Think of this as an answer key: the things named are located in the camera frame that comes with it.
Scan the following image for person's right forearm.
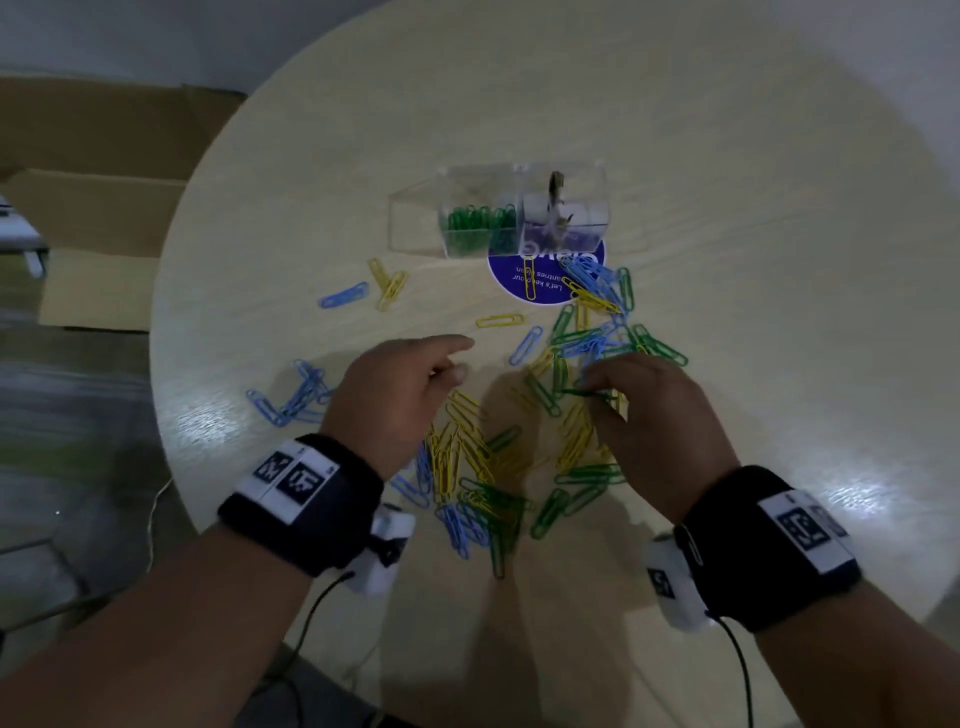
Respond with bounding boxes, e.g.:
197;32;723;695
752;579;960;728

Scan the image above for person's left forearm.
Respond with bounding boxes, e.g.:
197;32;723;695
0;523;318;728

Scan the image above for black camera cable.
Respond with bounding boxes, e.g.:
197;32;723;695
288;570;357;680
706;611;755;728

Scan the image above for cluster of blue paper clips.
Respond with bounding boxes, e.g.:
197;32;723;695
245;358;334;429

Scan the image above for white marker tag plate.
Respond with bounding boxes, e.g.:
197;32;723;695
756;489;859;576
233;440;341;527

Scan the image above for thin white floor cable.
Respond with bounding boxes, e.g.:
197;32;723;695
144;477;175;575

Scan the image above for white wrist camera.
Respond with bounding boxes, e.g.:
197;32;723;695
346;503;417;598
644;531;715;633

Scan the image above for clear plastic compartment box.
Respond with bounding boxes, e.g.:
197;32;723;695
387;160;611;261

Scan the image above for white furniture piece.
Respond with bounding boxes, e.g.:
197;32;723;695
0;195;51;280

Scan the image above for person's right hand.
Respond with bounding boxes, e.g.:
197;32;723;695
577;353;741;525

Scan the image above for heap of boxed green clips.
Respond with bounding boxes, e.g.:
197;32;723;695
441;204;520;258

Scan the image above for person's left hand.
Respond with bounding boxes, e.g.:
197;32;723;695
320;334;476;482

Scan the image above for black wristband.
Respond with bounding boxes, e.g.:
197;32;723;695
216;432;385;579
672;465;863;635

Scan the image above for pile of mixed paper clips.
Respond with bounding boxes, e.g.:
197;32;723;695
390;255;690;581

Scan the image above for blue paper clip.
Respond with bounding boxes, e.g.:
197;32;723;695
318;281;371;311
508;324;545;368

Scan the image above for small dark clip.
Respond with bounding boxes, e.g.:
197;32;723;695
544;170;574;245

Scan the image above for round blue sticker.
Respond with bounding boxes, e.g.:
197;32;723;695
486;238;607;307

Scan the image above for brown cardboard box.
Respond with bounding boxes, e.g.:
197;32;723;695
0;73;249;333

